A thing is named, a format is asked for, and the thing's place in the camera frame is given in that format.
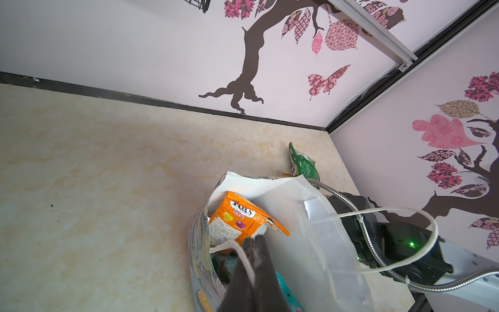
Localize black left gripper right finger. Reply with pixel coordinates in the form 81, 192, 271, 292
251, 235, 291, 312

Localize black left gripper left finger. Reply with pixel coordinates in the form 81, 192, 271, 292
218, 238, 255, 312

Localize teal snack bag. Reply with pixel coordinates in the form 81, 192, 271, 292
275, 272, 305, 312

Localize green white snack bag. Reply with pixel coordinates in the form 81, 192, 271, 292
212, 254, 238, 285

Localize floral paper bag white handles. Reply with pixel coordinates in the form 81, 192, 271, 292
188, 172, 414, 311

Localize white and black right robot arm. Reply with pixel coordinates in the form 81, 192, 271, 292
328, 193, 498, 311

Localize green snack bag far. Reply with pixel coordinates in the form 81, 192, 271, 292
288, 142, 320, 181

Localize aluminium rail back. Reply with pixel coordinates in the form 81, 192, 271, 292
329, 0, 418, 72

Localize black wire basket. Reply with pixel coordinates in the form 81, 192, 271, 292
185, 0, 211, 13

